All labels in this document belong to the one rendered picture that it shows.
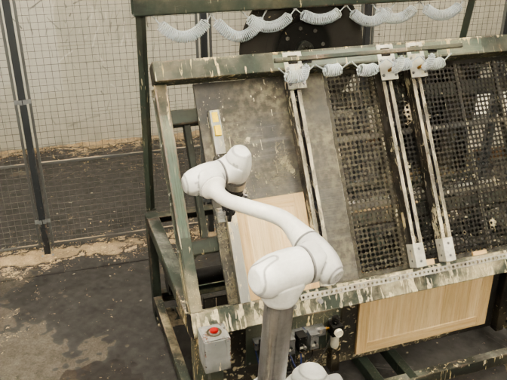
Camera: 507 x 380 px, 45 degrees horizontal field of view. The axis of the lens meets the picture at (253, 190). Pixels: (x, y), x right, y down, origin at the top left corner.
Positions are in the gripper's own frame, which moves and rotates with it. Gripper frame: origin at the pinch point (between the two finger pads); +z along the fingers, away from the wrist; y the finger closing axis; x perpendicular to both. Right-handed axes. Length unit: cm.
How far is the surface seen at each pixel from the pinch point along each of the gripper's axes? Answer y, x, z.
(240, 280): -8.3, 9.2, 41.9
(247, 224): -14.1, -15.2, 29.6
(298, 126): -42, -54, 2
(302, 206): -43, -23, 28
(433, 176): -117, -35, 22
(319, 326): -47, 28, 58
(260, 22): -33, -127, -7
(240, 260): -8.9, 1.0, 36.7
